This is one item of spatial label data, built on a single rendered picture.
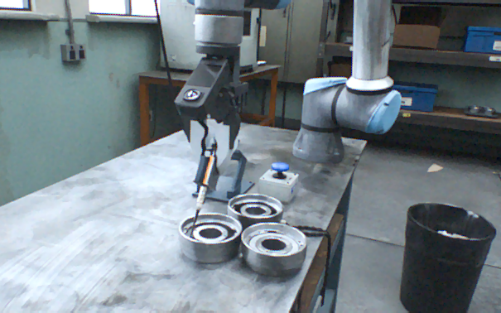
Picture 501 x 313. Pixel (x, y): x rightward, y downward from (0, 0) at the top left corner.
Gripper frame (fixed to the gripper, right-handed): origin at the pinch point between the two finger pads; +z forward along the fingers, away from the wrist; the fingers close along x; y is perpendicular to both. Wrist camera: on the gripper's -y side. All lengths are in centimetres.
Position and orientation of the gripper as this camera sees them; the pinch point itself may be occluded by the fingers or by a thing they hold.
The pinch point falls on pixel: (209, 166)
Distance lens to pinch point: 70.6
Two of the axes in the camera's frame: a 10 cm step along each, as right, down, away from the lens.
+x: -9.4, -1.5, 3.2
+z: -0.5, 9.5, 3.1
